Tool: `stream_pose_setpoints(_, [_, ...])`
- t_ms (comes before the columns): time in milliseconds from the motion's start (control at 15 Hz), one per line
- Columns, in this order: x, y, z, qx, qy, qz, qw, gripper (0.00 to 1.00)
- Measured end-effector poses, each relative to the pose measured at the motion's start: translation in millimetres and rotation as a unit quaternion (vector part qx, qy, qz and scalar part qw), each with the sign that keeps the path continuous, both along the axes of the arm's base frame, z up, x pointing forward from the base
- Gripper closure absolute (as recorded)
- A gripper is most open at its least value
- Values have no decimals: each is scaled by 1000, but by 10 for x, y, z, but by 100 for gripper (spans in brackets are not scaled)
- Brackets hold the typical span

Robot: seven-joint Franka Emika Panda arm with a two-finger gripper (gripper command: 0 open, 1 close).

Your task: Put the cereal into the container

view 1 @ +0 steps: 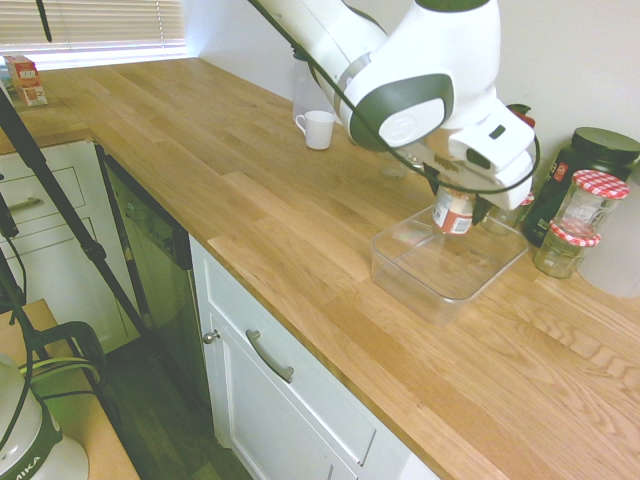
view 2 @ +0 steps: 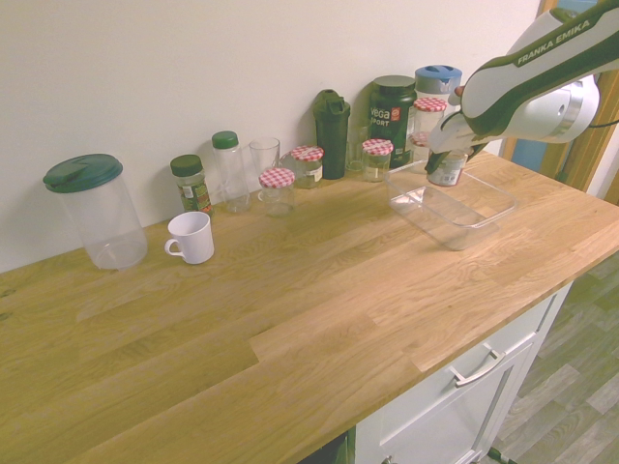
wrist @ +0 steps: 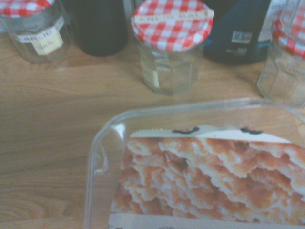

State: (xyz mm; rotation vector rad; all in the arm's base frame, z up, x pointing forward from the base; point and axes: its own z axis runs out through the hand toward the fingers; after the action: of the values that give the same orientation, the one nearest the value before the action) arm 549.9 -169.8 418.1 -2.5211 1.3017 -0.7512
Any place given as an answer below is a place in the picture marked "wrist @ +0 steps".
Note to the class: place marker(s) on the cereal cup with orange label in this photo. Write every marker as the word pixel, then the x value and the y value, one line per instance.
pixel 202 176

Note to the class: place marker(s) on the black cylindrical canister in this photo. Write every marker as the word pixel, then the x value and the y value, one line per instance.
pixel 100 26

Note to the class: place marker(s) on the clear plastic container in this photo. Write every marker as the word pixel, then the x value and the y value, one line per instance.
pixel 100 152

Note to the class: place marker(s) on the glass jar red checkered lid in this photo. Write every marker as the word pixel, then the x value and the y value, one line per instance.
pixel 283 62
pixel 171 31

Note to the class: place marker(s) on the dark blue food package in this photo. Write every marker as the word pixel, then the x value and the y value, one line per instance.
pixel 233 21

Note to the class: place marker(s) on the glass jar with handwritten label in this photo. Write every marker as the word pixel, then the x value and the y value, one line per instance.
pixel 35 28

